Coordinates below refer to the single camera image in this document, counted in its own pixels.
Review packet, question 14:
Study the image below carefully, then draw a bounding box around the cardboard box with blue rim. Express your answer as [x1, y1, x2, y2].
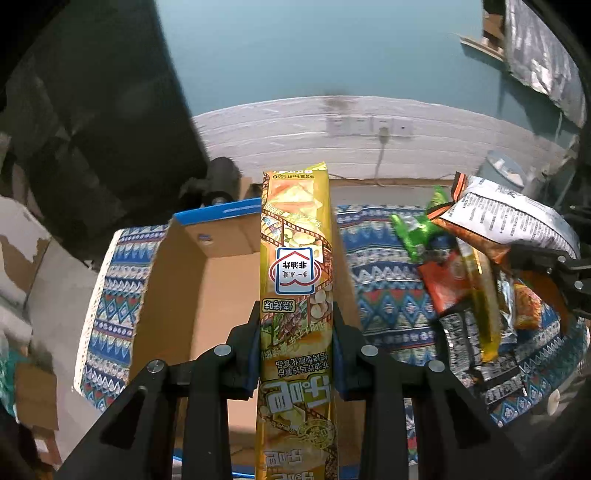
[127, 198, 365, 480]

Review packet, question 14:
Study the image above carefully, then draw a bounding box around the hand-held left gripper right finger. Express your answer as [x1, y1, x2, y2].
[331, 302, 539, 480]

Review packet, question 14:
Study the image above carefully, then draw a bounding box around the long yellow snack packet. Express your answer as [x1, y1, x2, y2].
[255, 161, 340, 480]

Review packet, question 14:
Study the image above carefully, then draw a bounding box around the small orange snack packet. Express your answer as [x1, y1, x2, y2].
[512, 284, 544, 330]

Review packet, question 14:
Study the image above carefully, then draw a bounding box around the grey waste bin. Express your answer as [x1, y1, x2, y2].
[485, 150, 528, 191]

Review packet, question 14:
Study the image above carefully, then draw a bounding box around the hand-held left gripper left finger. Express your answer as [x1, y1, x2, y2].
[54, 300, 262, 480]

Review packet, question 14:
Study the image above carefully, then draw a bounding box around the small cardboard box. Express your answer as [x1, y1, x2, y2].
[238, 178, 265, 202]

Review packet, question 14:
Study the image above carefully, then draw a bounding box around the green snack packet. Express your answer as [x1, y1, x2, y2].
[390, 185, 458, 264]

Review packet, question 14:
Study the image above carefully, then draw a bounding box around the white power cable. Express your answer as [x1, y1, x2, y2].
[373, 131, 389, 180]

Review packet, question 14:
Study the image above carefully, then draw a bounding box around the black silver snack packet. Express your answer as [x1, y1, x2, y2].
[471, 353, 528, 407]
[438, 311, 485, 376]

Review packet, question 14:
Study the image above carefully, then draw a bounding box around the snack bag with white printed back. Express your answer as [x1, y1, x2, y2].
[450, 172, 580, 259]

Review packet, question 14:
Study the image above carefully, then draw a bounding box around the blue patterned blanket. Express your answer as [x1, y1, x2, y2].
[78, 203, 587, 462]

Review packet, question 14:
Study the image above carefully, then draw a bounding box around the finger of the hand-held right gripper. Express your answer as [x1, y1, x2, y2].
[505, 244, 591, 324]

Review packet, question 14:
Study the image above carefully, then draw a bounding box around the clear yellow snack packet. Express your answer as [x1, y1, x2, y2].
[457, 240, 505, 363]

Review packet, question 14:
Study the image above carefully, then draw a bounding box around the wooden board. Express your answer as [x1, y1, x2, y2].
[459, 32, 507, 63]

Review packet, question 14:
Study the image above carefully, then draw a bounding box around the flat cardboard box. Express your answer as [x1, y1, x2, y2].
[13, 362, 62, 432]

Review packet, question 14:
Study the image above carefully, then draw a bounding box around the black cylindrical device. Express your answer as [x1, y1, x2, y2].
[179, 157, 244, 209]

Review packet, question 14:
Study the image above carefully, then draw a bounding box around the brown orange snack bag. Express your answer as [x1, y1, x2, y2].
[429, 216, 573, 333]

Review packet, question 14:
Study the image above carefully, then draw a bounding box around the narrow silver snack packet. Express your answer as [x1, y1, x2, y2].
[496, 272, 520, 347]

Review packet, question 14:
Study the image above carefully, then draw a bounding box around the silver foil sheet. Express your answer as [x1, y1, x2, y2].
[504, 0, 588, 126]

